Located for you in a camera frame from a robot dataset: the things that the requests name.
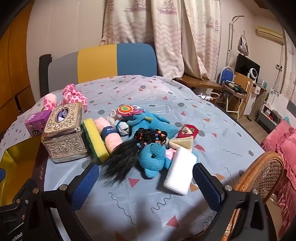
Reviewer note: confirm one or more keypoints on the black monitor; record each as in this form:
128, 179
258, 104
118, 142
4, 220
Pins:
242, 62

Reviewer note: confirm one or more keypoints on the air conditioner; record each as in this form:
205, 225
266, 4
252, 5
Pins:
269, 33

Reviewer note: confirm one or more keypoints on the tan wooden board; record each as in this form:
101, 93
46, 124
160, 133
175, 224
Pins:
248, 99

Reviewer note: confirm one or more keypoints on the wooden wardrobe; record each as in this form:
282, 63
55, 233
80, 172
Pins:
13, 69

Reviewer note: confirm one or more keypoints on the rattan chair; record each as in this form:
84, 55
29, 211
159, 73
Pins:
261, 171

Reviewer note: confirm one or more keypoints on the black green tool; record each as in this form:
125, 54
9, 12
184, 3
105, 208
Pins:
235, 87

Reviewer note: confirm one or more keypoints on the grey yellow blue chair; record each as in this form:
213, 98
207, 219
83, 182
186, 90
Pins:
97, 62

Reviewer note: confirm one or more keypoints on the beige cloth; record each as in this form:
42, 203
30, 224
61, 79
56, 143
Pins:
182, 143

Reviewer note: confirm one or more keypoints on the blue folding chair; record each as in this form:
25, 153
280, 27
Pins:
226, 74

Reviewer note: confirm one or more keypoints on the large blue plush doll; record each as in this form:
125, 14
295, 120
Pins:
157, 127

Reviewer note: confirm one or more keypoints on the yellow green sponge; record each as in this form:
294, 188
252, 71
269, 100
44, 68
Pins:
94, 139

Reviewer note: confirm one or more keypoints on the wooden side table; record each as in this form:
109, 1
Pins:
196, 81

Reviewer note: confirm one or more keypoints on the white sponge block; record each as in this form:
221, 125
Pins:
180, 171

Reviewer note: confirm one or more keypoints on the gold tray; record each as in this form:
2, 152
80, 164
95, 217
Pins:
20, 153

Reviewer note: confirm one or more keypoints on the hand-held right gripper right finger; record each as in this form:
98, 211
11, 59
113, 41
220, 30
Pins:
207, 187

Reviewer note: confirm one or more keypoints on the small blue plush elephant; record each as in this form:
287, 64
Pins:
152, 162

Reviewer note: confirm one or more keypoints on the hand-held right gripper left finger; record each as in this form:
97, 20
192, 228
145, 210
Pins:
85, 185

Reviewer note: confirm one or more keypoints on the purple box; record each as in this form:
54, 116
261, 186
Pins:
37, 122

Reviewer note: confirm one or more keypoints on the blue white packet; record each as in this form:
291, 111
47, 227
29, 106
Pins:
122, 128

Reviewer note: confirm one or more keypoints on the silver ornate tissue box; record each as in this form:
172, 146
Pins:
64, 136

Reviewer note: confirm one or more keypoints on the metal pole stand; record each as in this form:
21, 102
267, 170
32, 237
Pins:
232, 34

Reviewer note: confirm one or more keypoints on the pink spotted giraffe plush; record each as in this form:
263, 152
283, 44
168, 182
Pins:
71, 97

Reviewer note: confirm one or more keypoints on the ship print curtain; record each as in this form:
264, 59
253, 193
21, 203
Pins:
166, 34

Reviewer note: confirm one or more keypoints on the pink ruffled bedding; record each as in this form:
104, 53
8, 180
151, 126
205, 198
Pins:
284, 150

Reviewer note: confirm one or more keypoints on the white desk fan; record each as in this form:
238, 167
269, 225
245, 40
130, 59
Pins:
251, 74

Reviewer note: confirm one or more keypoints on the red plush ornament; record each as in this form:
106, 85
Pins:
189, 132

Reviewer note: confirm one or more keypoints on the low grey shelf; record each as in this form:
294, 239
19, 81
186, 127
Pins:
270, 115

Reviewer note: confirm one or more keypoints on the pink towel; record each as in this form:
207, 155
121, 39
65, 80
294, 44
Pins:
108, 141

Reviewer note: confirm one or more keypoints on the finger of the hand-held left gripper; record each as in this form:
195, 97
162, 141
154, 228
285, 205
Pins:
23, 192
2, 176

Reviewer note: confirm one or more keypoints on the black beaded wig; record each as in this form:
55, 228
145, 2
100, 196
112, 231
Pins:
124, 157

